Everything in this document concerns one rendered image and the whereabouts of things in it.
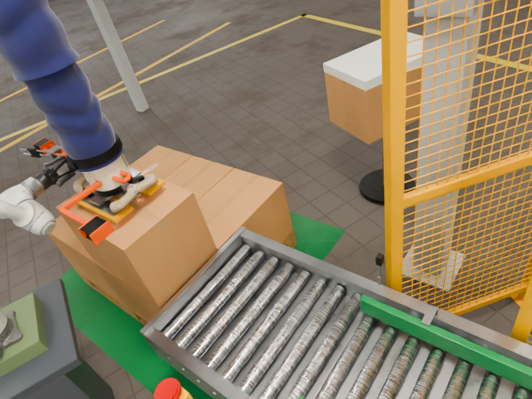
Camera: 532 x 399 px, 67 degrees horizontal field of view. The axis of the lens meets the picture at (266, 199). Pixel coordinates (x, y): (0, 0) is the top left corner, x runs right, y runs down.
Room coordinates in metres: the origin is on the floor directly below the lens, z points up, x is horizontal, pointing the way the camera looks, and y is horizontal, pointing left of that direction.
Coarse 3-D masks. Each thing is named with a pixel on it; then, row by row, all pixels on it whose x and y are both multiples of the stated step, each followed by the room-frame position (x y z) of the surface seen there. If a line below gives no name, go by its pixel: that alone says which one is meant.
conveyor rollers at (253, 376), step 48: (288, 288) 1.13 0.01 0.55; (336, 288) 1.06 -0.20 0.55; (192, 336) 1.03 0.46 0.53; (240, 336) 0.97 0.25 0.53; (288, 336) 0.91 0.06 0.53; (336, 336) 0.84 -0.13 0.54; (384, 336) 0.79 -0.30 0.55; (240, 384) 0.76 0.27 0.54; (336, 384) 0.67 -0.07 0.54; (384, 384) 0.63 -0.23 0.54; (432, 384) 0.59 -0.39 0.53
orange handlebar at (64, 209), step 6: (120, 174) 1.51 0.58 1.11; (126, 174) 1.48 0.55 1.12; (114, 180) 1.48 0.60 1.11; (120, 180) 1.45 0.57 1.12; (126, 180) 1.44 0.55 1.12; (90, 186) 1.46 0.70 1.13; (96, 186) 1.46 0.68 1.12; (84, 192) 1.43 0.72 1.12; (90, 192) 1.44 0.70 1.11; (78, 198) 1.40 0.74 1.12; (66, 204) 1.37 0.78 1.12; (72, 204) 1.38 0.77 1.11; (60, 210) 1.34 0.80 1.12; (66, 210) 1.33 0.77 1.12; (66, 216) 1.31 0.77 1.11; (72, 216) 1.28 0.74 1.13; (78, 216) 1.27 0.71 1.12; (78, 222) 1.24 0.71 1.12; (84, 222) 1.22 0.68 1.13
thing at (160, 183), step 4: (128, 168) 1.74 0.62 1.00; (140, 176) 1.59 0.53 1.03; (144, 176) 1.62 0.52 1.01; (136, 180) 1.60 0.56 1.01; (140, 180) 1.57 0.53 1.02; (160, 180) 1.55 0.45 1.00; (156, 184) 1.53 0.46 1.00; (160, 184) 1.52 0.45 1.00; (148, 188) 1.51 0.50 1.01; (152, 188) 1.50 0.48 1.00; (156, 188) 1.51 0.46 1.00; (144, 192) 1.50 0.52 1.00; (148, 192) 1.48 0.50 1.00; (152, 192) 1.49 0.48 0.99
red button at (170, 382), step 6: (168, 378) 0.57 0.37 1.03; (174, 378) 0.56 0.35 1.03; (162, 384) 0.55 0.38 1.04; (168, 384) 0.55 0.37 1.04; (174, 384) 0.54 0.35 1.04; (156, 390) 0.54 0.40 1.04; (162, 390) 0.54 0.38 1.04; (168, 390) 0.53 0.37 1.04; (174, 390) 0.53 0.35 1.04; (180, 390) 0.53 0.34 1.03; (156, 396) 0.53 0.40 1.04; (162, 396) 0.52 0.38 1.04; (168, 396) 0.52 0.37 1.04; (174, 396) 0.52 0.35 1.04
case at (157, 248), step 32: (160, 192) 1.55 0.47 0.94; (192, 192) 1.48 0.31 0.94; (128, 224) 1.37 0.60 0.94; (160, 224) 1.34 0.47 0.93; (192, 224) 1.43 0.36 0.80; (96, 256) 1.58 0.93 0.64; (128, 256) 1.22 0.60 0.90; (160, 256) 1.29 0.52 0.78; (192, 256) 1.39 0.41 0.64; (160, 288) 1.25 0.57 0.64
